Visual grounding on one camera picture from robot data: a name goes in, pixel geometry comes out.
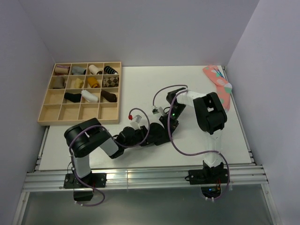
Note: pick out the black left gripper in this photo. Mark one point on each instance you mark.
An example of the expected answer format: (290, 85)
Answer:
(143, 132)

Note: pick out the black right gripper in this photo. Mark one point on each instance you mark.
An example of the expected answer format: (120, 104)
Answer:
(164, 119)

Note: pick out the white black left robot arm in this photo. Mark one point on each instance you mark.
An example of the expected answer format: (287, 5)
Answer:
(84, 138)

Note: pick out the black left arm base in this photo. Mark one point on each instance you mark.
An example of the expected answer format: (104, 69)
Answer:
(98, 180)

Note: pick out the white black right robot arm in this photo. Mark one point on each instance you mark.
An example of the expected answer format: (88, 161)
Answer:
(210, 117)

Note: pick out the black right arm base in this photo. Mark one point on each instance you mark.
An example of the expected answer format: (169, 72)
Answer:
(211, 178)

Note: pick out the dark brown rolled sock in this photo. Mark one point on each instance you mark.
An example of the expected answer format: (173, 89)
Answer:
(110, 97)

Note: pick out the pink patterned sock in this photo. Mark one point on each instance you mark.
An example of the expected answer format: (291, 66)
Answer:
(223, 87)

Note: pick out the brown checkered rolled sock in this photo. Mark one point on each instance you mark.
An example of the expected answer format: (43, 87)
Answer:
(110, 82)

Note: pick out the white rolled sock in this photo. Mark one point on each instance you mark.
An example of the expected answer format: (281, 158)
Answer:
(91, 98)

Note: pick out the mustard yellow rolled sock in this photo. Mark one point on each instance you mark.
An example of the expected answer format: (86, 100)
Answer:
(92, 82)

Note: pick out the black white striped sock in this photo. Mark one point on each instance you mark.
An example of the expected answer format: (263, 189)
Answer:
(110, 70)

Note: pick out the black rolled sock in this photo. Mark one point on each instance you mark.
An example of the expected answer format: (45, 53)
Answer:
(75, 98)

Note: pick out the wooden compartment tray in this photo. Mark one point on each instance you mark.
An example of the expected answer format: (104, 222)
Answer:
(56, 110)

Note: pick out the pale yellow rolled sock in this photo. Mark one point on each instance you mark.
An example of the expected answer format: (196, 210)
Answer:
(78, 83)

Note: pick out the cream rolled sock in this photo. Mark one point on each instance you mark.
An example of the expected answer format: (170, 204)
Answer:
(95, 70)

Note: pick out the grey rolled sock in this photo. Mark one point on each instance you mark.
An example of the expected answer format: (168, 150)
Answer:
(76, 70)

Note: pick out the taupe rolled sock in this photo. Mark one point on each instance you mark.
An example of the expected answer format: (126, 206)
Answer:
(58, 83)

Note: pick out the beige purple rolled sock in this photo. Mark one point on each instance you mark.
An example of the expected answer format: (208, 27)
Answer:
(59, 69)

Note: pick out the aluminium frame rail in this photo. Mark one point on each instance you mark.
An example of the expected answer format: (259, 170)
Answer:
(150, 167)

